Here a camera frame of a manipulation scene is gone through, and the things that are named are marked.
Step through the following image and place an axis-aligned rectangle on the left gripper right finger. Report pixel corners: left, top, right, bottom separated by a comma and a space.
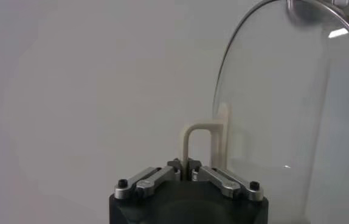
187, 157, 266, 202

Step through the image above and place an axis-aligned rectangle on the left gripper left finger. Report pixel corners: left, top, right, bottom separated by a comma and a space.
113, 157, 184, 201

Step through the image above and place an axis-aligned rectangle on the glass pot lid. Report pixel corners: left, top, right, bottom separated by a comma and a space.
179, 0, 349, 224

